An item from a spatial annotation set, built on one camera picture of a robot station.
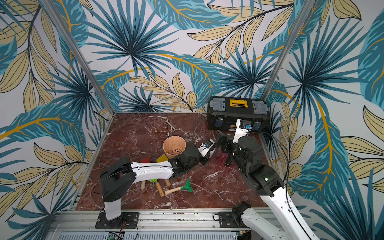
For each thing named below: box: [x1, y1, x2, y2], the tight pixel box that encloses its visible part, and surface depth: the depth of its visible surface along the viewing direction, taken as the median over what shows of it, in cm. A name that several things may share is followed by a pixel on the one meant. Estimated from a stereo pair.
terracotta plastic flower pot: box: [162, 135, 187, 160], surface depth 97 cm
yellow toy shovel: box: [156, 154, 169, 163], surface depth 95 cm
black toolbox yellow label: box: [207, 96, 270, 131], surface depth 102 cm
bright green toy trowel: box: [148, 178, 165, 198], surface depth 83 cm
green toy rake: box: [164, 178, 193, 195], surface depth 85 cm
